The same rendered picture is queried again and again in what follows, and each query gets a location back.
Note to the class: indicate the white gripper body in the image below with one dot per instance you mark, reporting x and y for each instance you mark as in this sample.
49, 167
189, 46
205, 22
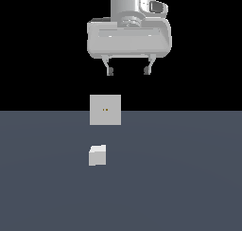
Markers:
129, 40

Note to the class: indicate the white charger block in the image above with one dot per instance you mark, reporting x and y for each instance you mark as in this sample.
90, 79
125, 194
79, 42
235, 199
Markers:
97, 156

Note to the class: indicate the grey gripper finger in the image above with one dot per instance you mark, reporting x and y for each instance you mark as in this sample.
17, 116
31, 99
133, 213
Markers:
108, 65
149, 64

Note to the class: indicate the flat grey square target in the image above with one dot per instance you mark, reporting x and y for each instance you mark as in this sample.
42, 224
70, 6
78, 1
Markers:
105, 110

